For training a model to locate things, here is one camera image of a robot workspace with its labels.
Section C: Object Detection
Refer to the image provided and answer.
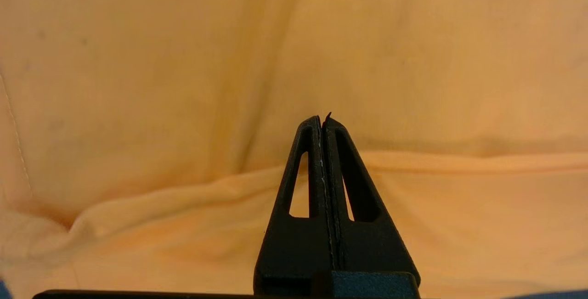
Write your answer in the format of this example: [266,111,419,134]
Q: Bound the yellow t-shirt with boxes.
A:
[0,0,588,299]

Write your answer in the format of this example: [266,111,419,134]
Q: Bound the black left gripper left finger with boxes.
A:
[254,115,339,290]

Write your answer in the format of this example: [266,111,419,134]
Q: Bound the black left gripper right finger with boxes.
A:
[322,113,420,290]

